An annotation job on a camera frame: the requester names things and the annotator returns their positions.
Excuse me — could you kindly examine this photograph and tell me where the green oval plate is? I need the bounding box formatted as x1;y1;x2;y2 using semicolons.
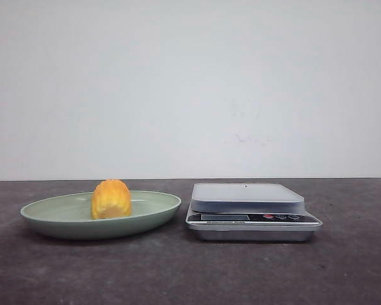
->
20;190;182;240

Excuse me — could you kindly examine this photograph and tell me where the silver digital kitchen scale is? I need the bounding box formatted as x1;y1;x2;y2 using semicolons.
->
185;182;323;242

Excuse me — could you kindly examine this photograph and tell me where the yellow corn cob piece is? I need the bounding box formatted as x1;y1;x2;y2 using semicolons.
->
91;179;131;219

